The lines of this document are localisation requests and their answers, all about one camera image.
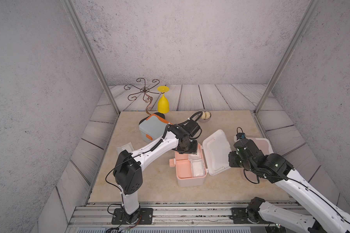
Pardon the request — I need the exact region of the pink tray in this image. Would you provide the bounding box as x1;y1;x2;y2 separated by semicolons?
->
172;143;207;181

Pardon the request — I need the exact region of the white pink medicine box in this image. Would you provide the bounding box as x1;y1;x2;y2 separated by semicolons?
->
169;130;231;187

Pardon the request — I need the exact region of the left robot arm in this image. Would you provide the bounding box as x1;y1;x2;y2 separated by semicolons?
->
107;111;202;223

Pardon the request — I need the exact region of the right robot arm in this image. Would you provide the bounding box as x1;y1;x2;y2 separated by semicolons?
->
228;127;350;233

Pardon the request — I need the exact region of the grey round object behind box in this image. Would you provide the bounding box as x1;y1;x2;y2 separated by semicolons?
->
199;109;212;122

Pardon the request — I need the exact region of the grey orange medicine box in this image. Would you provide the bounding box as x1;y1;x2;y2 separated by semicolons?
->
139;112;170;143

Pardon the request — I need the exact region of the yellow plastic wine glass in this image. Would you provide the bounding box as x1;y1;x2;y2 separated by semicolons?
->
157;86;170;114

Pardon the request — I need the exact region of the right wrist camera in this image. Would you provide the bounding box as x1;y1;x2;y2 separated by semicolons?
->
236;132;246;141

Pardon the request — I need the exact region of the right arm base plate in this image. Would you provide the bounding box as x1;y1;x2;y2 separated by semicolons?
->
229;207;261;224

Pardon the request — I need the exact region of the brown wire glass rack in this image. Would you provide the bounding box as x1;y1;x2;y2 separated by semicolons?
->
124;77;160;115

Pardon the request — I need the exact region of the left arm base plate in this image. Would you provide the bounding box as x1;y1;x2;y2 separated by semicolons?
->
111;208;153;225

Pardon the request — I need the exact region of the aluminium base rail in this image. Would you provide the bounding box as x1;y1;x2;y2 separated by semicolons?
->
65;201;324;233

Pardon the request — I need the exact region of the right aluminium frame post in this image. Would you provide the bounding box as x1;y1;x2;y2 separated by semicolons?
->
254;0;320;116

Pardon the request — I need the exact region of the aluminium frame post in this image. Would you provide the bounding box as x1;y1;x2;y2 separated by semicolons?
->
254;0;320;116
61;0;120;115

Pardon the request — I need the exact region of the left aluminium frame post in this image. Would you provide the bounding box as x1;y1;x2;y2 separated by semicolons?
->
61;0;120;115

